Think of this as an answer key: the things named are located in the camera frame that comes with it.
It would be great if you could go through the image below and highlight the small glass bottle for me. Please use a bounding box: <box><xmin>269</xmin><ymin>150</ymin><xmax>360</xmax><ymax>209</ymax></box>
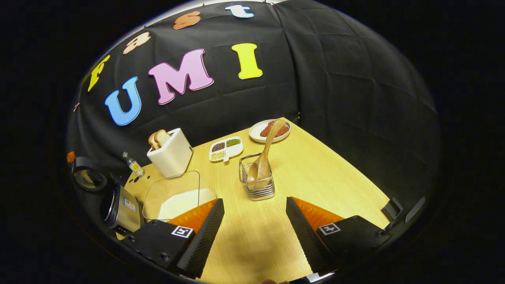
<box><xmin>122</xmin><ymin>151</ymin><xmax>145</xmax><ymax>178</ymax></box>

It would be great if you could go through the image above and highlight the clear chopstick holder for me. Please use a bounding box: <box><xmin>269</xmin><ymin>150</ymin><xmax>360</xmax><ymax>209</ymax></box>
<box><xmin>239</xmin><ymin>153</ymin><xmax>275</xmax><ymax>201</ymax></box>

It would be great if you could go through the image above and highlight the black table edge bracket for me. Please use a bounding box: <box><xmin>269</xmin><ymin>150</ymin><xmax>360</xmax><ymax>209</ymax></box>
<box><xmin>381</xmin><ymin>197</ymin><xmax>404</xmax><ymax>221</ymax></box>

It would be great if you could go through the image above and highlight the white round plate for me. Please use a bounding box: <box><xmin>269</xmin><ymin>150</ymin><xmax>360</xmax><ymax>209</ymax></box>
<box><xmin>249</xmin><ymin>119</ymin><xmax>292</xmax><ymax>143</ymax></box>

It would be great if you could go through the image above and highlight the black backdrop cloth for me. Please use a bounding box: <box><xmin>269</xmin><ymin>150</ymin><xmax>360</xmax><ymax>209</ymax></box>
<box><xmin>65</xmin><ymin>0</ymin><xmax>440</xmax><ymax>206</ymax></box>

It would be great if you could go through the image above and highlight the wooden spoon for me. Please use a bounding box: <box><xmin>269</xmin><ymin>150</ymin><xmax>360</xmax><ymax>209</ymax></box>
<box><xmin>247</xmin><ymin>119</ymin><xmax>285</xmax><ymax>186</ymax></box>

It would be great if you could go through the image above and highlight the white toaster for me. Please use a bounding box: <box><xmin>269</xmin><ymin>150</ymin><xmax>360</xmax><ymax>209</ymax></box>
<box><xmin>147</xmin><ymin>128</ymin><xmax>194</xmax><ymax>179</ymax></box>

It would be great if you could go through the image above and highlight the dark lidded rice cooker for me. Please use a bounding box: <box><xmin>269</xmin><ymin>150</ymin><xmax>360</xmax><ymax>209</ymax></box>
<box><xmin>73</xmin><ymin>157</ymin><xmax>143</xmax><ymax>236</ymax></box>

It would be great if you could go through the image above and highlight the white divided grain dish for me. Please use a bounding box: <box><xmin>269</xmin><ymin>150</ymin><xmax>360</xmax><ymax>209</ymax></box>
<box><xmin>209</xmin><ymin>136</ymin><xmax>244</xmax><ymax>163</ymax></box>

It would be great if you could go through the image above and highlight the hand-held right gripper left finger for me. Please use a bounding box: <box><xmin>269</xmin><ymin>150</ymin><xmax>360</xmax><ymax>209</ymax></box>
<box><xmin>122</xmin><ymin>198</ymin><xmax>224</xmax><ymax>278</ymax></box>

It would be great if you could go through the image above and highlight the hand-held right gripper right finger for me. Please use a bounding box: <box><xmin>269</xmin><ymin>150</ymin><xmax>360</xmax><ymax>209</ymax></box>
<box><xmin>286</xmin><ymin>196</ymin><xmax>391</xmax><ymax>275</ymax></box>

